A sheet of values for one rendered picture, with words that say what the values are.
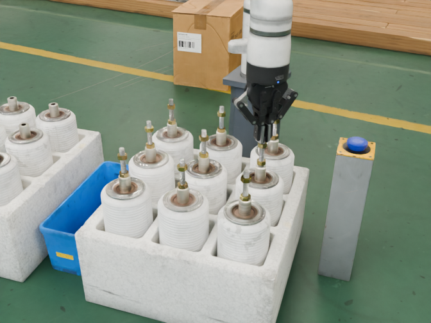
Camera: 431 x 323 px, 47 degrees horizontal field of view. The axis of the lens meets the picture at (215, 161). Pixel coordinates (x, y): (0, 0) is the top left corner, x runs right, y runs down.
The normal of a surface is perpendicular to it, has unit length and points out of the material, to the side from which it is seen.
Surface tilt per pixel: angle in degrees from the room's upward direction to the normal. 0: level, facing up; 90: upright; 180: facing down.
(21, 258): 90
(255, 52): 90
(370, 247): 0
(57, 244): 92
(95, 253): 90
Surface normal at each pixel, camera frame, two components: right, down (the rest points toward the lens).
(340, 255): -0.31, 0.48
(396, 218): 0.01, -0.86
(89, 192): 0.95, 0.13
